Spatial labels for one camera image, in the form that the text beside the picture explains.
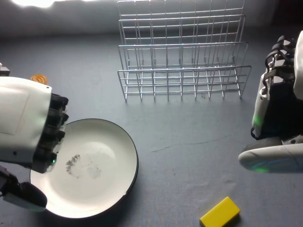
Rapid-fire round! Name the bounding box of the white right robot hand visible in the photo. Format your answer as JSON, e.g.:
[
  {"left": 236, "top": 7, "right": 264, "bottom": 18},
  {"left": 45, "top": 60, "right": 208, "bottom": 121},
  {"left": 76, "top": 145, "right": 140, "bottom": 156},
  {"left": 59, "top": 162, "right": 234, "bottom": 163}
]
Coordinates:
[{"left": 238, "top": 30, "right": 303, "bottom": 175}]

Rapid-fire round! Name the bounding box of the small orange spiral toy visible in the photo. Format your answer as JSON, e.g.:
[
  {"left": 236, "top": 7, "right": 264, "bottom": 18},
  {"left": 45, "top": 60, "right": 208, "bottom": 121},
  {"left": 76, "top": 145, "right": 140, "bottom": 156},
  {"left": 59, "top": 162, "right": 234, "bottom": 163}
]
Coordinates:
[{"left": 30, "top": 74, "right": 49, "bottom": 85}]

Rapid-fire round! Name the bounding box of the yellow rectangular block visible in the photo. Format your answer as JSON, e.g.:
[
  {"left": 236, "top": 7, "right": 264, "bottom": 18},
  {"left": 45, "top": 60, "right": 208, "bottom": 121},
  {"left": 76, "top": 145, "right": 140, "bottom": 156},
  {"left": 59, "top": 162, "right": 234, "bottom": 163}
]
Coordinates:
[{"left": 199, "top": 196, "right": 241, "bottom": 227}]

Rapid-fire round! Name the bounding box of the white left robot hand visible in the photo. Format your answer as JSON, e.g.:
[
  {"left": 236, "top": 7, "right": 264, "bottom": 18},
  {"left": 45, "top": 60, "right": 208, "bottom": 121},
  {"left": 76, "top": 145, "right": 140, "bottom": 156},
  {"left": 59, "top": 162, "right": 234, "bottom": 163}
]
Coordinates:
[{"left": 0, "top": 77, "right": 70, "bottom": 212}]

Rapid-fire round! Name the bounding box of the silver wire plate rack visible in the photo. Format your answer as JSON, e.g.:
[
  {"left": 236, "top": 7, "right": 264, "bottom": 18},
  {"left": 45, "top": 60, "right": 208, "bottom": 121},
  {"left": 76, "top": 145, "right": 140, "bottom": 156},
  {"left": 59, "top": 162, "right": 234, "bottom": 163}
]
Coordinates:
[{"left": 117, "top": 0, "right": 252, "bottom": 102}]

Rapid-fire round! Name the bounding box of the white plate with dark rim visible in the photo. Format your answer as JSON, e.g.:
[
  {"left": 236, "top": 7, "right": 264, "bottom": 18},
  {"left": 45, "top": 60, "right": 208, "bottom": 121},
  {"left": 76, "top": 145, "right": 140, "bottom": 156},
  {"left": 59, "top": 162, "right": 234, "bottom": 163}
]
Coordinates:
[{"left": 29, "top": 118, "right": 140, "bottom": 219}]

